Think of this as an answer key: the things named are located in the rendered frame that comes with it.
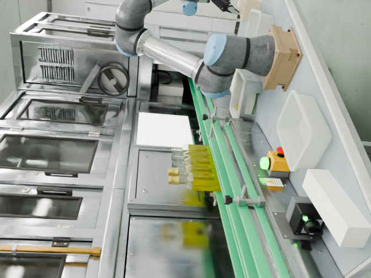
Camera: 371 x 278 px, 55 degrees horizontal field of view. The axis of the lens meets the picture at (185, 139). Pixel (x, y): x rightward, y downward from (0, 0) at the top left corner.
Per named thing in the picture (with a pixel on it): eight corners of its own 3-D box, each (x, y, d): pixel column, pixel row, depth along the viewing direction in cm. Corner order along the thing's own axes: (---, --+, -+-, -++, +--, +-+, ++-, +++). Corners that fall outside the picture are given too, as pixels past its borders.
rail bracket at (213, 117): (223, 137, 173) (198, 135, 171) (230, 106, 165) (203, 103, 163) (224, 140, 170) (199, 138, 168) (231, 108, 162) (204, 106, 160)
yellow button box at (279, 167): (282, 167, 133) (264, 166, 132) (288, 150, 130) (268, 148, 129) (289, 178, 127) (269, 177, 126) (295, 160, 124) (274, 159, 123)
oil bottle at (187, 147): (224, 156, 171) (180, 153, 169) (226, 146, 169) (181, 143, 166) (226, 162, 166) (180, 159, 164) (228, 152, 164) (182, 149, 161)
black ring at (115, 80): (128, 95, 246) (97, 92, 243) (130, 65, 236) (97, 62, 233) (128, 98, 242) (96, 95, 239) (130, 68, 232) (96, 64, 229)
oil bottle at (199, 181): (233, 185, 151) (183, 182, 149) (236, 174, 149) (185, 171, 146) (236, 193, 146) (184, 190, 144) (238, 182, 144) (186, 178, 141)
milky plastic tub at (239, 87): (244, 110, 187) (228, 108, 186) (254, 69, 176) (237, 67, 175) (252, 125, 172) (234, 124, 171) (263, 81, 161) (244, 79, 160)
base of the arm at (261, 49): (269, 28, 135) (243, 25, 134) (278, 46, 123) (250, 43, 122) (258, 64, 144) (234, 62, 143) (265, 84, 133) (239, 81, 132)
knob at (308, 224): (316, 231, 101) (321, 240, 98) (301, 230, 101) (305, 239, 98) (321, 219, 99) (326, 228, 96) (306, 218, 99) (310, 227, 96)
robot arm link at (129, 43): (229, 79, 132) (109, 20, 143) (220, 106, 143) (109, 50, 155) (242, 62, 139) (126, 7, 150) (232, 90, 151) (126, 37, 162)
